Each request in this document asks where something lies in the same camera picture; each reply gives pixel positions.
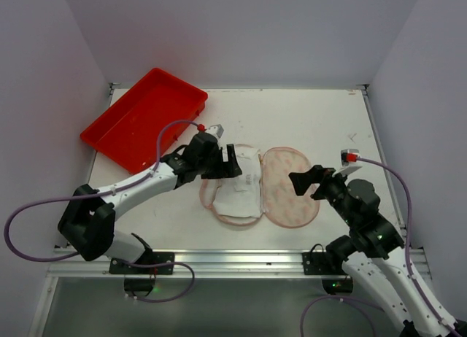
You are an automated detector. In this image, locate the floral mesh laundry bag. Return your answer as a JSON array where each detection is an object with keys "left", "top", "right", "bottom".
[{"left": 199, "top": 147, "right": 320, "bottom": 228}]

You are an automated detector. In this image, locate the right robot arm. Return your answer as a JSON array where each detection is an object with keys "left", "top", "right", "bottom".
[{"left": 289, "top": 165, "right": 466, "bottom": 336}]

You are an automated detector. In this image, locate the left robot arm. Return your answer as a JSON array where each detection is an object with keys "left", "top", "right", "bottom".
[{"left": 58, "top": 131, "right": 242, "bottom": 268}]

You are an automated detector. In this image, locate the red plastic tray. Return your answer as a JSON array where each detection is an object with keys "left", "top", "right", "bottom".
[{"left": 80, "top": 68, "right": 208, "bottom": 174}]

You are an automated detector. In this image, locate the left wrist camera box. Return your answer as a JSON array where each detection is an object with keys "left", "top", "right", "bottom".
[{"left": 205, "top": 124, "right": 224, "bottom": 139}]

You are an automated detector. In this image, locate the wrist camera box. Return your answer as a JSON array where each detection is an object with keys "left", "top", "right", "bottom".
[
  {"left": 205, "top": 124, "right": 224, "bottom": 139},
  {"left": 333, "top": 149, "right": 362, "bottom": 177}
]

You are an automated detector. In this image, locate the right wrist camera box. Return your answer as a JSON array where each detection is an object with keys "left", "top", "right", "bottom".
[{"left": 333, "top": 149, "right": 362, "bottom": 177}]

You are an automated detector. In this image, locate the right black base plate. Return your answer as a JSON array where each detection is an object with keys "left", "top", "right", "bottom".
[{"left": 301, "top": 252, "right": 344, "bottom": 276}]

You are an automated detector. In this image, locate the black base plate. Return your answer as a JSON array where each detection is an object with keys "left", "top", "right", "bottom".
[
  {"left": 109, "top": 251, "right": 175, "bottom": 275},
  {"left": 301, "top": 252, "right": 344, "bottom": 276}
]

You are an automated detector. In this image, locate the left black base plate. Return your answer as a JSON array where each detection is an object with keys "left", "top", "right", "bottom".
[{"left": 109, "top": 251, "right": 175, "bottom": 275}]

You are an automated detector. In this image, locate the aluminium front rail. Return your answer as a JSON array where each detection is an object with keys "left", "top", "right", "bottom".
[{"left": 45, "top": 247, "right": 431, "bottom": 279}]

